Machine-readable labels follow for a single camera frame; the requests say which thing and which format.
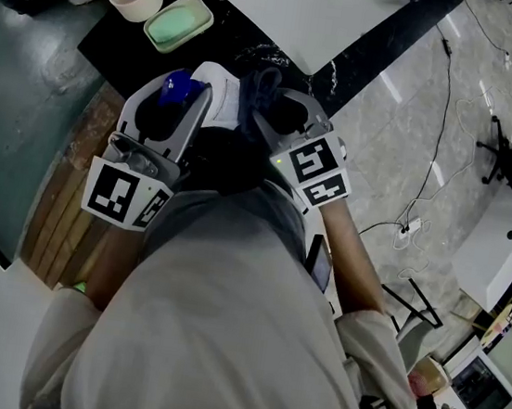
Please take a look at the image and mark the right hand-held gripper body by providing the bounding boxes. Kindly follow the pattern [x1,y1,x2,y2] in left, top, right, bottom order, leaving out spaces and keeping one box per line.
[241,83,365,222]

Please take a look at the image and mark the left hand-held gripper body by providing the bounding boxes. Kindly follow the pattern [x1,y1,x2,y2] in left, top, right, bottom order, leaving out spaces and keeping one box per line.
[77,59,218,241]

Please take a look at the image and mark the dark blue cloth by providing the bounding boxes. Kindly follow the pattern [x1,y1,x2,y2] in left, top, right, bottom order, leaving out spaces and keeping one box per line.
[232,62,287,145]

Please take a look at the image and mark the white soap dispenser blue pump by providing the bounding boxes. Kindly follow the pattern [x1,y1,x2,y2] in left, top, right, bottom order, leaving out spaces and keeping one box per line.
[154,55,248,133]

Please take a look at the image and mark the person's right forearm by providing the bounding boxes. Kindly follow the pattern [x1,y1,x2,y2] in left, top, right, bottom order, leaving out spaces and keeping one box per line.
[306,192,402,321]

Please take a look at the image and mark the person's left forearm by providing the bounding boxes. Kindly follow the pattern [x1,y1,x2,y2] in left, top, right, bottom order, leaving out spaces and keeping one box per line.
[78,218,151,316]

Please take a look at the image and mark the green soap dish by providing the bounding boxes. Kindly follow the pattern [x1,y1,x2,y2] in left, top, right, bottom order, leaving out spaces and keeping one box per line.
[140,0,217,60]

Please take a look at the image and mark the wooden cabinet side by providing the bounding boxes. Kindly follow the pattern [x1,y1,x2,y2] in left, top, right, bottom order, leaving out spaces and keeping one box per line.
[16,75,134,296]

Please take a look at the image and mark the black handheld device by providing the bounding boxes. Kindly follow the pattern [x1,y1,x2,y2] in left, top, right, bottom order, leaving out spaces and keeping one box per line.
[301,232,339,297]

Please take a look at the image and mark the white power strip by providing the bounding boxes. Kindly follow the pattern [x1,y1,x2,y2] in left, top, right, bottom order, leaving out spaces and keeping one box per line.
[394,213,425,243]

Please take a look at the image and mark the white square sink basin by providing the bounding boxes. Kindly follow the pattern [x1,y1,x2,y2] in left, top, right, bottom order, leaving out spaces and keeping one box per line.
[199,0,412,89]

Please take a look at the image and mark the person's grey shirt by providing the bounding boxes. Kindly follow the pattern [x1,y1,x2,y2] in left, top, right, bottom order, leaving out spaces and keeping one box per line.
[17,156,449,409]

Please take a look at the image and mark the white desk panel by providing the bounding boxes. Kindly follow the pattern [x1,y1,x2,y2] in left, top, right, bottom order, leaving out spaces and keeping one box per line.
[445,181,512,318]

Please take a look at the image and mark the black floor cable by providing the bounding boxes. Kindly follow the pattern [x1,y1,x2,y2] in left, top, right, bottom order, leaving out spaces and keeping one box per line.
[357,17,463,247]

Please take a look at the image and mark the white floor cable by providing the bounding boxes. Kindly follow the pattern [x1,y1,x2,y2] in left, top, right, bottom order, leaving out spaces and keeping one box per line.
[396,74,497,232]

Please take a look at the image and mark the black metal frame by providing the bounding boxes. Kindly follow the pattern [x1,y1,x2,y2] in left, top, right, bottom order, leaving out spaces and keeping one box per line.
[374,273,451,339]

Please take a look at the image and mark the black strap buckle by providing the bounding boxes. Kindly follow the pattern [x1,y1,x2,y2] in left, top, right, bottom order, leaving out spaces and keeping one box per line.
[358,392,393,409]

